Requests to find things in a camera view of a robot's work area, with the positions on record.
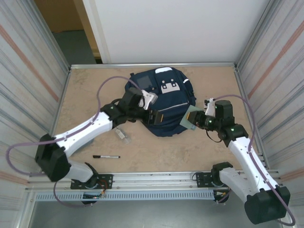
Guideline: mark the pale green wallet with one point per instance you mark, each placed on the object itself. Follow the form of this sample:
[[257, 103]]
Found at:
[[184, 123]]

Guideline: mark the navy blue student backpack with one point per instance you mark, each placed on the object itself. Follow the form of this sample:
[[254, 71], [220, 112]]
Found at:
[[171, 99]]

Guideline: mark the clear plastic pencil case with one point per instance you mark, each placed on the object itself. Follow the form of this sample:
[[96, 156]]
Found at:
[[122, 135]]

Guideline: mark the black and white marker pen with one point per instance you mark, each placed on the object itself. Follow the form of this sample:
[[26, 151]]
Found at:
[[107, 156]]

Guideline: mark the grey metal shelf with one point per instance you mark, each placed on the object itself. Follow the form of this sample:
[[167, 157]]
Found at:
[[154, 216]]

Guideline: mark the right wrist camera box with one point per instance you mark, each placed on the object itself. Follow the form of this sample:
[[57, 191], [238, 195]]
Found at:
[[210, 108]]

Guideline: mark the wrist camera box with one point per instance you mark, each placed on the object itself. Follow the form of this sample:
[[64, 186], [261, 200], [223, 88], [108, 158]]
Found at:
[[149, 97], [210, 108]]

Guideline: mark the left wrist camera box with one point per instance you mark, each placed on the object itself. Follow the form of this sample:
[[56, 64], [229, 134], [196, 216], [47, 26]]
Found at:
[[149, 97]]

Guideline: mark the aluminium table side rail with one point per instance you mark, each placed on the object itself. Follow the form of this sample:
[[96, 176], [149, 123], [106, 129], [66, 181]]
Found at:
[[244, 95], [63, 95]]

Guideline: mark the aluminium table end rail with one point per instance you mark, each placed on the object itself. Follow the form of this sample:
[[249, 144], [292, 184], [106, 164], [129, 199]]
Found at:
[[202, 64]]

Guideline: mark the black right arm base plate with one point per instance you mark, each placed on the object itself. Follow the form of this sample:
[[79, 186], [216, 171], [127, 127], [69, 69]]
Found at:
[[203, 180]]

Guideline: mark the aluminium frame post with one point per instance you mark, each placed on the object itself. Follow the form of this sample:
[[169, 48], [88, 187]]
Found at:
[[247, 47], [62, 57]]

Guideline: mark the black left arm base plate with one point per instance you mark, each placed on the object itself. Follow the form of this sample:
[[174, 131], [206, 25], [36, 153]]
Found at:
[[105, 181]]

